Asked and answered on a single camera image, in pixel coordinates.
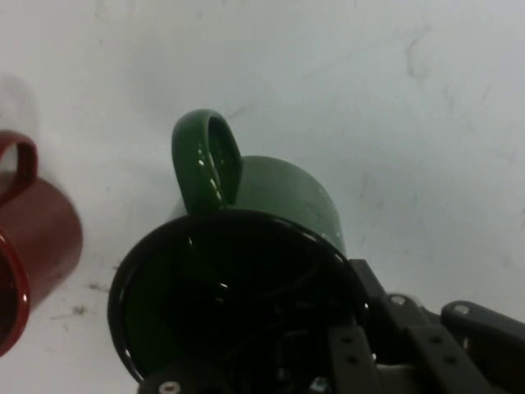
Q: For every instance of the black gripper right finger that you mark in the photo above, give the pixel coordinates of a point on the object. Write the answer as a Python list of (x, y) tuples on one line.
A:
[(435, 344)]

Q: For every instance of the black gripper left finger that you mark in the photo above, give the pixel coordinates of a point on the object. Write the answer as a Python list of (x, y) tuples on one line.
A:
[(350, 357)]

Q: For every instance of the green enamel mug white print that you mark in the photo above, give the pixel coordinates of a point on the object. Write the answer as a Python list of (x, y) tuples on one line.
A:
[(287, 193)]

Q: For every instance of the red enamel mug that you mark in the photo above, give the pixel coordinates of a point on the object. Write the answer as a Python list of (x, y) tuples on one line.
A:
[(49, 230)]

